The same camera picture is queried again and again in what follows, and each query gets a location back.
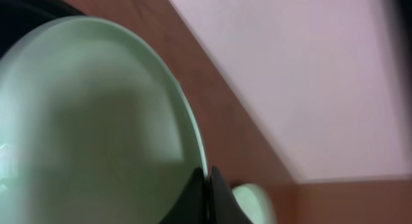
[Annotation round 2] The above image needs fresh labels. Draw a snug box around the black round tray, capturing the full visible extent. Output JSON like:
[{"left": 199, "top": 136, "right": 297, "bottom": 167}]
[{"left": 1, "top": 0, "right": 84, "bottom": 55}]

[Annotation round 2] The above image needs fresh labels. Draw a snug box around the mint plate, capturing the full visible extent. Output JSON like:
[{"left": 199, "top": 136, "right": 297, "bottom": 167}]
[
  {"left": 232, "top": 183, "right": 278, "bottom": 224},
  {"left": 1, "top": 16, "right": 208, "bottom": 223}
]

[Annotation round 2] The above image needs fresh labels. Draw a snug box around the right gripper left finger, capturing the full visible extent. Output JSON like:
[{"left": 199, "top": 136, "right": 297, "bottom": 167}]
[{"left": 160, "top": 167, "right": 205, "bottom": 224}]

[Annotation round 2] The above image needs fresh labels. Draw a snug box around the mint plate front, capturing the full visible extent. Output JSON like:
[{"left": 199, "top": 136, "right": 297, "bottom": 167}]
[{"left": 232, "top": 183, "right": 278, "bottom": 224}]

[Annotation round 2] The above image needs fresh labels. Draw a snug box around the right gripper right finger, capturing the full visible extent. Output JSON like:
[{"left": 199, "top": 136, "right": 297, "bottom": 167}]
[{"left": 209, "top": 167, "right": 252, "bottom": 224}]

